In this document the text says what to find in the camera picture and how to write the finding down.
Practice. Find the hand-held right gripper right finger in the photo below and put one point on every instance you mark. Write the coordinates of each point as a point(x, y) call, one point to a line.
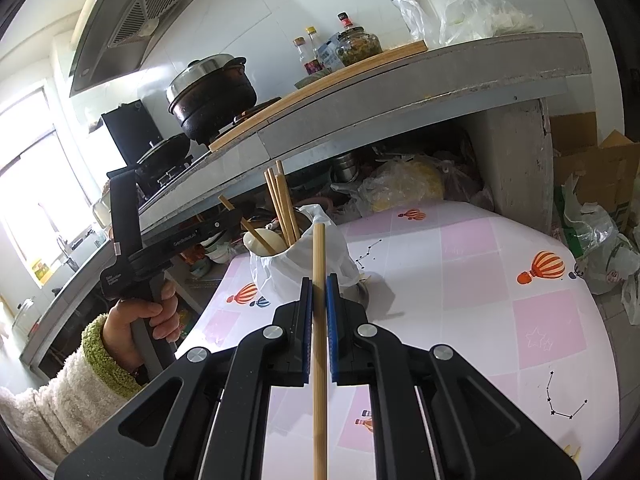
point(332, 330)

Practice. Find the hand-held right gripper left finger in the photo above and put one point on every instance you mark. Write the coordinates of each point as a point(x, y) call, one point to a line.
point(306, 330)

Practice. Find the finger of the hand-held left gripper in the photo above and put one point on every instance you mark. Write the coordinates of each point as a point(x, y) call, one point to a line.
point(220, 224)

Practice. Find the bag-lined metal utensil cup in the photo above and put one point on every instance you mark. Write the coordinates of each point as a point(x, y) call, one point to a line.
point(290, 275)

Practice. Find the person's left forearm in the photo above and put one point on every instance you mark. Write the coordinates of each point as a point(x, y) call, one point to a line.
point(50, 410)

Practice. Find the person's left hand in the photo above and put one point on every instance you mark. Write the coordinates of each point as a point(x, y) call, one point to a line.
point(120, 330)

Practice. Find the stack of bowls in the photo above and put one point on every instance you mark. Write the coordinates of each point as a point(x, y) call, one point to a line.
point(217, 257)

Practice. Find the gas stove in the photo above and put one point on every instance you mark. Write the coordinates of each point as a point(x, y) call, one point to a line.
point(175, 180)

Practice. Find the steel faucet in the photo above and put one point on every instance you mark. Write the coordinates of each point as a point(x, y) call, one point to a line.
point(65, 250)

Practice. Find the black frying pan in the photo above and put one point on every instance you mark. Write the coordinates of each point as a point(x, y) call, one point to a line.
point(165, 152)

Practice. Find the black box appliance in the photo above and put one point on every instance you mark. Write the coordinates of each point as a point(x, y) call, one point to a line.
point(131, 130)

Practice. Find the window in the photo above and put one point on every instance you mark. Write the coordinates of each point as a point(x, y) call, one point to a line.
point(35, 175)

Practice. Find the black cooking pot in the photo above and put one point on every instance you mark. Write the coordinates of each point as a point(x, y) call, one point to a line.
point(220, 102)

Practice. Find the steel container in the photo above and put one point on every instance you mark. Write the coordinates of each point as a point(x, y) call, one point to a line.
point(344, 167)

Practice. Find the steel pot lid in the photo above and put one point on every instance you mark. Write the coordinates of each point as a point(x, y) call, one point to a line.
point(200, 74)

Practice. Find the pink checkered tablecloth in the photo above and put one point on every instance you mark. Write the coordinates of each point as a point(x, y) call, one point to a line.
point(475, 270)

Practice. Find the yellow plastic bag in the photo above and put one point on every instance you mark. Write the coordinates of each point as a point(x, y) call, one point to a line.
point(405, 187)

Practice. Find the small red label bottle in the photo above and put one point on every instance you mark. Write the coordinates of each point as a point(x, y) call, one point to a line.
point(303, 57)

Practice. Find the dark plastic bag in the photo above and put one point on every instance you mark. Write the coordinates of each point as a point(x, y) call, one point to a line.
point(467, 187)

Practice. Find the blue packet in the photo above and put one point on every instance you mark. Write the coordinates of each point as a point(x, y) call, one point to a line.
point(330, 55)

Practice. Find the yellow capped bottle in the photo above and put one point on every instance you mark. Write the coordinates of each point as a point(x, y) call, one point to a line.
point(313, 40)

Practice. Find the steel range hood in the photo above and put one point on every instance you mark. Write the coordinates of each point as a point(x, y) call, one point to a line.
point(145, 10)

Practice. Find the glass jar of pickles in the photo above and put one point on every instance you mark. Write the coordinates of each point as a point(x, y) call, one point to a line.
point(360, 47)

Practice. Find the wooden cutting board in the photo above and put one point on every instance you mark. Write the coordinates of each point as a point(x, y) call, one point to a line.
point(375, 57)

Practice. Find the grey concrete counter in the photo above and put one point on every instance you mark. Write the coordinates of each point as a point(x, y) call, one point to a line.
point(400, 80)

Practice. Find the dark red capped sauce bottle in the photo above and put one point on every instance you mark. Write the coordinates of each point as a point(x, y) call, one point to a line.
point(347, 21)

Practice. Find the green white sack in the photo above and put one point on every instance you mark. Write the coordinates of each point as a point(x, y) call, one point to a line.
point(582, 230)

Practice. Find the cardboard box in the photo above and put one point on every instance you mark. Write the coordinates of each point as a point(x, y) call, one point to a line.
point(600, 165)

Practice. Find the crumpled clear plastic bag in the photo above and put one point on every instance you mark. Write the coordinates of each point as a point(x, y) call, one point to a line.
point(485, 17)

